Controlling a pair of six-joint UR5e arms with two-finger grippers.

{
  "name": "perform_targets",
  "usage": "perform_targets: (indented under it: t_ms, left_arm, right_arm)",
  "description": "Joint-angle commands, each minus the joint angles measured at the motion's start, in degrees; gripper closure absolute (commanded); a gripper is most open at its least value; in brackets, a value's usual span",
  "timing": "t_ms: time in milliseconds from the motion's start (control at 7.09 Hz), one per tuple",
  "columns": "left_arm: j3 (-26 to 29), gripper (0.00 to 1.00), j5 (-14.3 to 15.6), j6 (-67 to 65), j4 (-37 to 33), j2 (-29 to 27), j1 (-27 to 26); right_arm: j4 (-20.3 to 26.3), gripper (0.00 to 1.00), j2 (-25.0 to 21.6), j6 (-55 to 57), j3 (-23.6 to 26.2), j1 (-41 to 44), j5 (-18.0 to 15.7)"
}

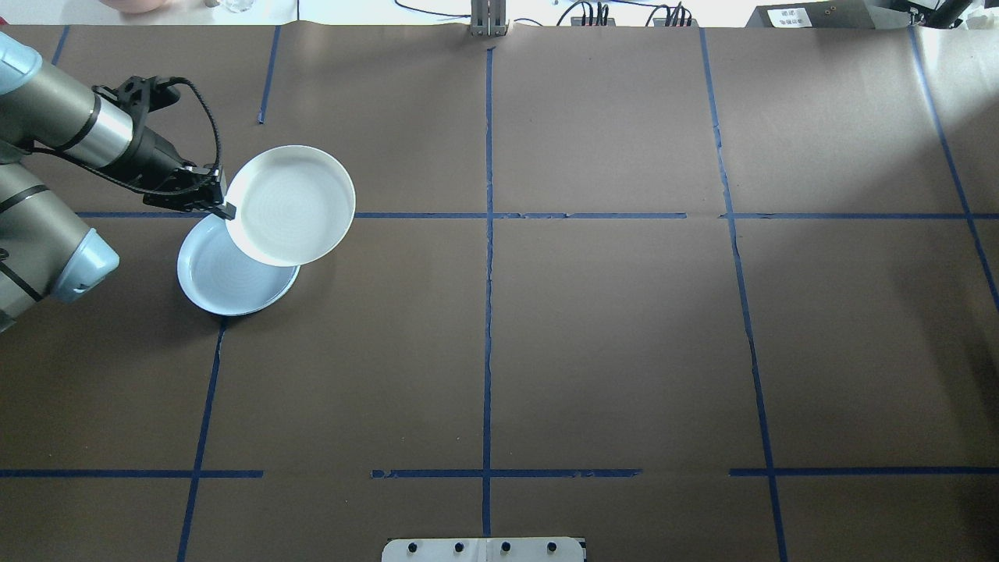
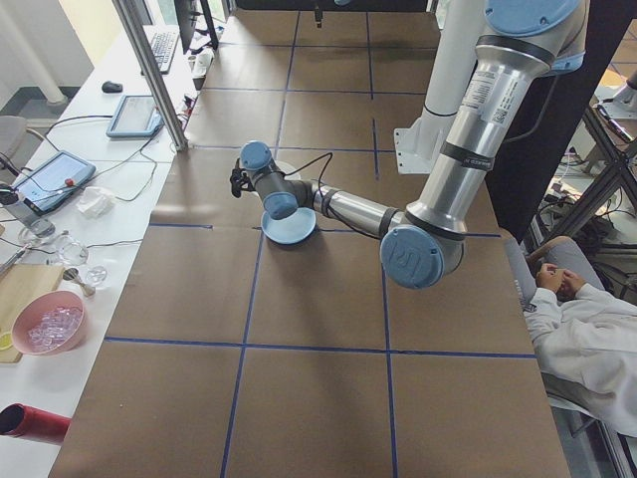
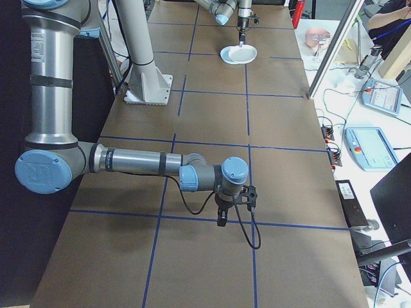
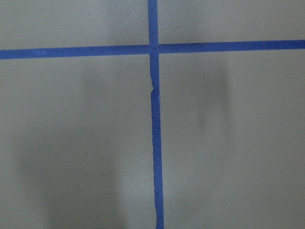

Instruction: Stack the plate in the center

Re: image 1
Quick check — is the light blue plate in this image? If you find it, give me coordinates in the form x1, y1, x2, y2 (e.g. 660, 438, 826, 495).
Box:
177, 214, 301, 317

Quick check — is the white plate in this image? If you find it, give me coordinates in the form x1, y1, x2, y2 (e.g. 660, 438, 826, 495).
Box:
225, 145, 357, 268

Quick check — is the black box with white label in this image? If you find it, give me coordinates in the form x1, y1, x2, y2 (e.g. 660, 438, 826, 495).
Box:
745, 0, 930, 30

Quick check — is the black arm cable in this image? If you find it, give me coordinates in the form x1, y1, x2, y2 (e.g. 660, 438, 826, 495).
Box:
16, 76, 228, 196

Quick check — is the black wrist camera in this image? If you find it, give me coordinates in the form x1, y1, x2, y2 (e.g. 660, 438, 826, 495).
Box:
92, 74, 183, 119

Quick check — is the aluminium profile post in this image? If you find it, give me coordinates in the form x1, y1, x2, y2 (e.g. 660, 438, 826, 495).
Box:
468, 0, 510, 38

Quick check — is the white pedestal column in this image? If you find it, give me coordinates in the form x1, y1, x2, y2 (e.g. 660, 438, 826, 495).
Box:
382, 537, 587, 562

